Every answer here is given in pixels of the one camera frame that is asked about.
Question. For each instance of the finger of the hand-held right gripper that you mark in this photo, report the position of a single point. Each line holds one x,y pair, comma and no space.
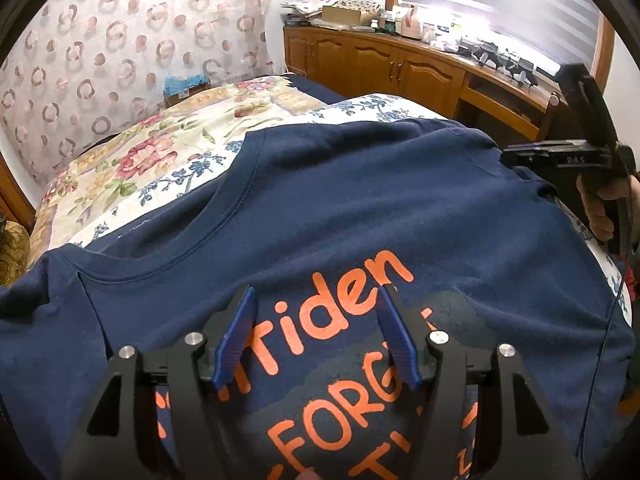
535,155

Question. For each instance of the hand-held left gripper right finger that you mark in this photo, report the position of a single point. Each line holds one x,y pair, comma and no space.
400,335

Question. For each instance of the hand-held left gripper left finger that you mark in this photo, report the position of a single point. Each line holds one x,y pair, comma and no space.
235,335

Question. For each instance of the navy blue printed t-shirt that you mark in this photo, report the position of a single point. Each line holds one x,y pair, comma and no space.
350,200

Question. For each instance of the person's right hand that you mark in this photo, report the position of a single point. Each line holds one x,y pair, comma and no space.
600,210

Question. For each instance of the white window blinds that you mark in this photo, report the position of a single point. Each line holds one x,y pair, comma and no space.
500,5

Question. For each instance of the blue floral white blanket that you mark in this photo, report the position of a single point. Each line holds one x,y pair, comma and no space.
200,170

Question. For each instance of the wooden cabinet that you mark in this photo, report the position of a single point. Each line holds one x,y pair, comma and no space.
380,67

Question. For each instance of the pink container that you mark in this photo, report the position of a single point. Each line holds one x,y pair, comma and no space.
412,22

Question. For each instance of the pink floral cream blanket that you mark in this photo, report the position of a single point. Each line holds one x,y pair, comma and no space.
150,150

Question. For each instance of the navy bed sheet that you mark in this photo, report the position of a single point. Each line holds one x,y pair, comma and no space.
315,89

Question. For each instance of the golden patterned cushion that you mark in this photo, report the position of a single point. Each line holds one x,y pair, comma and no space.
12,255

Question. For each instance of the cardboard box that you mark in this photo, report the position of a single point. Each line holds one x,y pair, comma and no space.
342,15

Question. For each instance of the blue packet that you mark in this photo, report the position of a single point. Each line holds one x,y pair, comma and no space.
185,85

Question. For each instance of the floral cloth pile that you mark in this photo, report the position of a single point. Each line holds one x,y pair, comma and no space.
310,5

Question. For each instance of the circle patterned sheer curtain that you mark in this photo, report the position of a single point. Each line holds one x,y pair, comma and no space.
125,35

